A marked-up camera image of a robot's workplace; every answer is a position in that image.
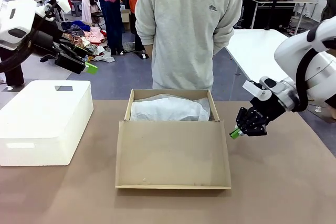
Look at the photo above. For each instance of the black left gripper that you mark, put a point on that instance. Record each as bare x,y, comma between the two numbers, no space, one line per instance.
44,43

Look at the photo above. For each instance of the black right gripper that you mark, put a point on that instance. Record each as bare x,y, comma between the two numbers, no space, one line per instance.
267,108

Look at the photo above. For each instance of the white tissue paper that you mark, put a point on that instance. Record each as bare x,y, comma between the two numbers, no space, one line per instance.
168,108

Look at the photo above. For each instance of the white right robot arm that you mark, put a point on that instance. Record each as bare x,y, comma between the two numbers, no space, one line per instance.
320,69

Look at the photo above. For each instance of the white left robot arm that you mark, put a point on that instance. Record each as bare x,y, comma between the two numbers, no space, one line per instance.
15,16

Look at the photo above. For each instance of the small background cardboard box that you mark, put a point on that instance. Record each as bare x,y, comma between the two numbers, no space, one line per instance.
125,19

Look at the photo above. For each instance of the white foam box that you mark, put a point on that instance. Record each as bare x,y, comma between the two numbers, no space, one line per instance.
44,119

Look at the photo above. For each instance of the brown cardboard shoe box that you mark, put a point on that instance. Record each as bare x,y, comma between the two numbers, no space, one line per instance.
170,150

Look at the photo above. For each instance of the person's right hand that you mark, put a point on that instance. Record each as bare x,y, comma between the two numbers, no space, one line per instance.
148,50

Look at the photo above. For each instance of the pile of colourful clothes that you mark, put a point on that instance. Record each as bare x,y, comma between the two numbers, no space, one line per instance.
86,37

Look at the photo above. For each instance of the chair draped with pink cloth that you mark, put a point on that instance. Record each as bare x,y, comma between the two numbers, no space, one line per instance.
90,9

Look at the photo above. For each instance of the mannequin with pink shirt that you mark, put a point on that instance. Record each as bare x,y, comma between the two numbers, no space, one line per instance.
110,11

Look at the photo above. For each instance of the white round-cornered table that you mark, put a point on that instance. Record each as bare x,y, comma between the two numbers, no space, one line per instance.
254,51

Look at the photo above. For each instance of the person in grey sweatshirt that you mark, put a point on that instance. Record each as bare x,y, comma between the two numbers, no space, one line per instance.
183,24

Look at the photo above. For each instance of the background work table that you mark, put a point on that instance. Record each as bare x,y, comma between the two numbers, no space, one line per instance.
283,1

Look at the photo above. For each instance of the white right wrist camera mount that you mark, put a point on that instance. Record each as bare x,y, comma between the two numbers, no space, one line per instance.
252,87

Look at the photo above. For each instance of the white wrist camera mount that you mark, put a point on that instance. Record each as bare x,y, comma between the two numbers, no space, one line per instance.
63,1
252,87

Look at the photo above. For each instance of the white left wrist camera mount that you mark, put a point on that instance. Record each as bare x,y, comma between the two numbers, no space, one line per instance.
63,1

